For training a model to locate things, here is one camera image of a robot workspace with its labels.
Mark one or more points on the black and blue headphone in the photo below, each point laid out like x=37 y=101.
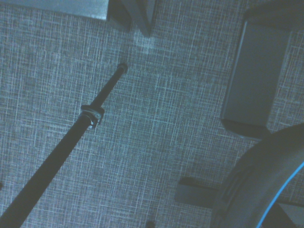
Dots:
x=256 y=178

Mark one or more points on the black tripod leg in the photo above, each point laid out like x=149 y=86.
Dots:
x=59 y=156

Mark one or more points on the large grey rectangular case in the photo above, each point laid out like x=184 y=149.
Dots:
x=254 y=76

